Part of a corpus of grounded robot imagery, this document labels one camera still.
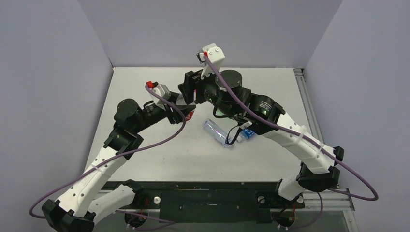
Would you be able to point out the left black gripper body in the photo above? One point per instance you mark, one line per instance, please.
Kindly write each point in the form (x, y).
(169, 113)

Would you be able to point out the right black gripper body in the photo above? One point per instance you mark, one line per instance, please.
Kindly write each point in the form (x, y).
(190, 88)

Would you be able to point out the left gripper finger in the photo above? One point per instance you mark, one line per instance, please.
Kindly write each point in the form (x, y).
(187, 110)
(176, 99)

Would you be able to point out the red label clear bottle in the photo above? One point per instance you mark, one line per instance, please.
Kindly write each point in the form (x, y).
(192, 103)

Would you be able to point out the clear bluish bottle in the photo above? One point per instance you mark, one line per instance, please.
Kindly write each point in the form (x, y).
(219, 134)

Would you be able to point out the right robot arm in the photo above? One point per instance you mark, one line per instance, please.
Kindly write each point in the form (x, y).
(270, 120)

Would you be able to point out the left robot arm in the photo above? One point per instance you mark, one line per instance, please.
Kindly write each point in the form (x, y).
(77, 209)

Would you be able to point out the blue label small bottle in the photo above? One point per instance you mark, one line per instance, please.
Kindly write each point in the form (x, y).
(246, 134)

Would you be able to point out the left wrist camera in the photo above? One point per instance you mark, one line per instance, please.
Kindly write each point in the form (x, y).
(161, 90)

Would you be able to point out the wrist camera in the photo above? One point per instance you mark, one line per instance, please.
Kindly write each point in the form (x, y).
(161, 90)
(215, 54)

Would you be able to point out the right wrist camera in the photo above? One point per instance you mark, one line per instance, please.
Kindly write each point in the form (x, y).
(215, 54)

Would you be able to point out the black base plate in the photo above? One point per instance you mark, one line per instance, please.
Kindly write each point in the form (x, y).
(212, 202)

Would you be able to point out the aluminium frame rail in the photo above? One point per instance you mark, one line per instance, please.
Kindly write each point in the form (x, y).
(332, 212)

